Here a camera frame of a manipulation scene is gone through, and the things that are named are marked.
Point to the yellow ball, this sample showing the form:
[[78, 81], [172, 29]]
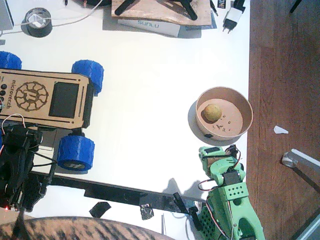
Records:
[[212, 113]]

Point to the black pen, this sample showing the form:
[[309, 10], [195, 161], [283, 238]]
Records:
[[214, 10]]

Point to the black red camera tripod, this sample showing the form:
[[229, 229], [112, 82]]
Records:
[[125, 7]]

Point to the grey box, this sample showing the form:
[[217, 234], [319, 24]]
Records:
[[5, 15]]

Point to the small black tape strip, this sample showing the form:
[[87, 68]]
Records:
[[208, 136]]

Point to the white teal SUNLU box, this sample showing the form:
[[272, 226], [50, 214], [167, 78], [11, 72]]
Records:
[[150, 26]]

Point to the black white label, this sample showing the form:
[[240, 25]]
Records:
[[221, 3]]

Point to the pale grey object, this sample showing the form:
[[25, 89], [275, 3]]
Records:
[[312, 232]]

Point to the blue rover wheel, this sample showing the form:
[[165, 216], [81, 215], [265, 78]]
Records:
[[77, 150], [87, 72], [10, 60]]

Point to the tan paper bowl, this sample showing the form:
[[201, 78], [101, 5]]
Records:
[[232, 120]]

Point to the long black bar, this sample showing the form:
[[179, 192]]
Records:
[[112, 191]]

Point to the brown striped round seat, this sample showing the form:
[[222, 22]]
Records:
[[75, 228]]

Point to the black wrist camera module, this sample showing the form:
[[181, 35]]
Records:
[[231, 151]]

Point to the white black plug charger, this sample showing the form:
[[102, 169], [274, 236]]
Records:
[[233, 16]]

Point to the small grey item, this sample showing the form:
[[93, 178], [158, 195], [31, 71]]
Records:
[[2, 42]]

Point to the grey duct tape roll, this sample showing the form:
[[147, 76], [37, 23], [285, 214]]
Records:
[[37, 32]]

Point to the grey metal furniture leg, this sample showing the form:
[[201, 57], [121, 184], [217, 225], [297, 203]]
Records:
[[305, 160]]

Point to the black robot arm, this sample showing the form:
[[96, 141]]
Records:
[[15, 175]]

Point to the black stand leg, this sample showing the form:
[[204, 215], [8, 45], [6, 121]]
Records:
[[296, 6]]

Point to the black round object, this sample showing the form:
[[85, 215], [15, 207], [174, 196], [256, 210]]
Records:
[[92, 2]]

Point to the copper peg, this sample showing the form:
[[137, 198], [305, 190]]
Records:
[[85, 3]]

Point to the white paper scrap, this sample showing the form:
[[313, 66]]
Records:
[[278, 129]]

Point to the wooden board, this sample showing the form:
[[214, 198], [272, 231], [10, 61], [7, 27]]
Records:
[[155, 12]]

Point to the black adapter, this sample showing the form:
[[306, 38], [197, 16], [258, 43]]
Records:
[[240, 3]]

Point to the black spring clamp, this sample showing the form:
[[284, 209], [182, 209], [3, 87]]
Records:
[[178, 200], [196, 220]]

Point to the wooden microrover chassis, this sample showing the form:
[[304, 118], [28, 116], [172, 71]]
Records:
[[37, 112]]

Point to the black tape piece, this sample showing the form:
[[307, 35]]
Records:
[[100, 209], [147, 212]]

